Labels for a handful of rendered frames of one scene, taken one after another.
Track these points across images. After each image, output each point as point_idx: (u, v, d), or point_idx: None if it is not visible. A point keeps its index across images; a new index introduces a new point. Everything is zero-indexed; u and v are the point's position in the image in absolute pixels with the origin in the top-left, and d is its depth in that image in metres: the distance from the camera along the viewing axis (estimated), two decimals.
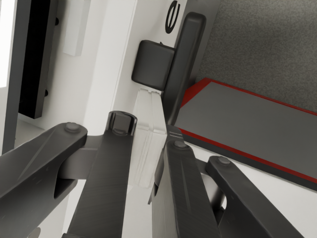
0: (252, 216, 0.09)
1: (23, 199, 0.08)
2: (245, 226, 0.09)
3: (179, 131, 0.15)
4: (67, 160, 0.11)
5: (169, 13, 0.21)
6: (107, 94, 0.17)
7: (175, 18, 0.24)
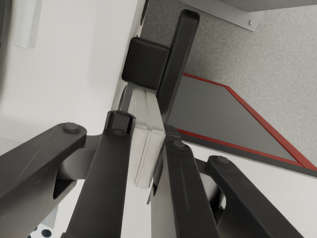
0: (251, 216, 0.09)
1: (22, 200, 0.08)
2: (244, 225, 0.09)
3: (176, 131, 0.15)
4: (66, 160, 0.11)
5: (145, 5, 0.21)
6: (104, 98, 0.16)
7: (145, 9, 0.23)
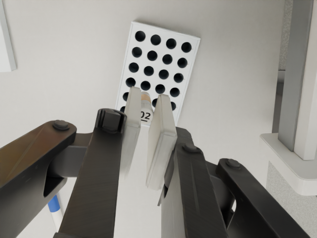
0: (261, 219, 0.09)
1: (12, 198, 0.08)
2: (254, 228, 0.09)
3: (188, 134, 0.15)
4: (55, 157, 0.11)
5: None
6: None
7: None
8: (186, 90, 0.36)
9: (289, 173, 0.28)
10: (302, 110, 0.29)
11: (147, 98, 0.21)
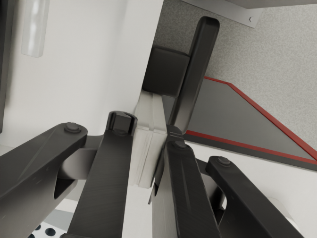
0: (252, 216, 0.09)
1: (23, 199, 0.08)
2: (245, 226, 0.09)
3: (179, 131, 0.15)
4: (67, 160, 0.11)
5: None
6: (126, 109, 0.16)
7: None
8: (64, 230, 0.34)
9: None
10: None
11: None
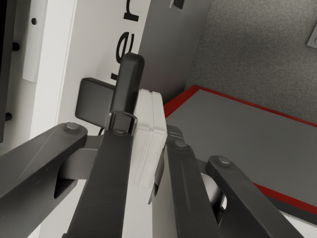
0: (252, 216, 0.09)
1: (23, 199, 0.08)
2: (245, 226, 0.09)
3: (179, 131, 0.15)
4: (67, 160, 0.11)
5: (119, 45, 0.22)
6: None
7: (129, 47, 0.24)
8: None
9: None
10: None
11: None
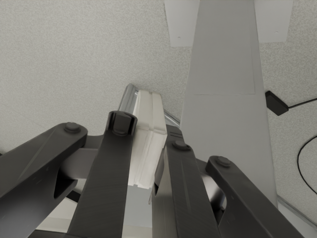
0: (252, 216, 0.09)
1: (23, 199, 0.08)
2: (245, 226, 0.09)
3: (179, 131, 0.15)
4: (67, 160, 0.11)
5: None
6: None
7: None
8: None
9: None
10: None
11: None
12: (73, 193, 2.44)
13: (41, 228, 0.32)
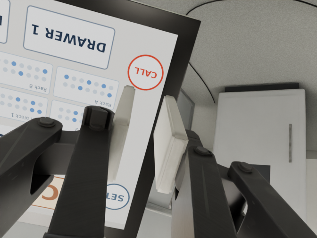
0: (272, 222, 0.09)
1: None
2: (265, 231, 0.09)
3: (196, 136, 0.15)
4: (40, 155, 0.11)
5: None
6: None
7: None
8: None
9: None
10: None
11: None
12: None
13: None
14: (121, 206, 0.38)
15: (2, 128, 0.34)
